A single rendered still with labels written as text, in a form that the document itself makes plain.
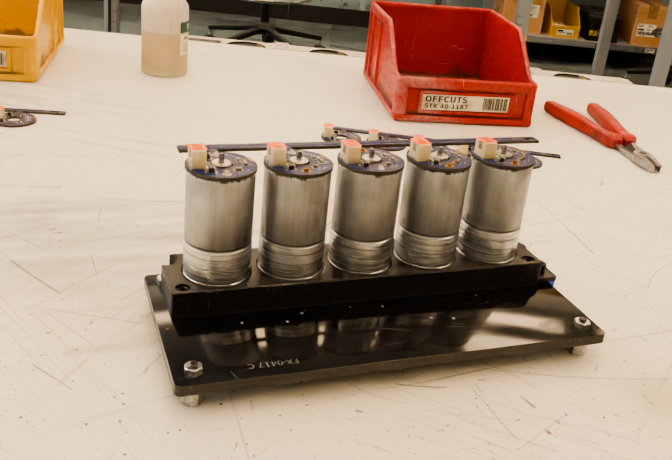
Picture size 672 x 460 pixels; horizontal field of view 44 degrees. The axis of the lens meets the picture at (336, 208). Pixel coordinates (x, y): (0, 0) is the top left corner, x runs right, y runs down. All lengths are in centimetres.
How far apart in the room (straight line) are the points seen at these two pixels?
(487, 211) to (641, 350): 8
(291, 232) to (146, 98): 29
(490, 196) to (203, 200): 11
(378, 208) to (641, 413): 11
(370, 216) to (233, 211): 5
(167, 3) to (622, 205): 34
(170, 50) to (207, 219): 34
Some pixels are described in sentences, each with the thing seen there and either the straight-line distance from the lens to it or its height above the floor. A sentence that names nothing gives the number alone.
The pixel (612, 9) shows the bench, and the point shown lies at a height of 45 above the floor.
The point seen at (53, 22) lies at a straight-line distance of 66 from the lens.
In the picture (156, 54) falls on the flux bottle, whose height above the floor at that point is 77.
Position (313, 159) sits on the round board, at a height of 81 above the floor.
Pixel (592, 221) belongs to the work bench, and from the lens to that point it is 45.
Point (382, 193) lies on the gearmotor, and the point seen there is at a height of 80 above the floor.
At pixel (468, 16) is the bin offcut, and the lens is 68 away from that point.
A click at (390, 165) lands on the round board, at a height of 81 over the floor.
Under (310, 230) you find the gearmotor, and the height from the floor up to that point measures 79.
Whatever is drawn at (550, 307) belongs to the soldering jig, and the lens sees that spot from 33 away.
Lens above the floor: 92
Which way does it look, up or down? 24 degrees down
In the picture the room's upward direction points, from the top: 6 degrees clockwise
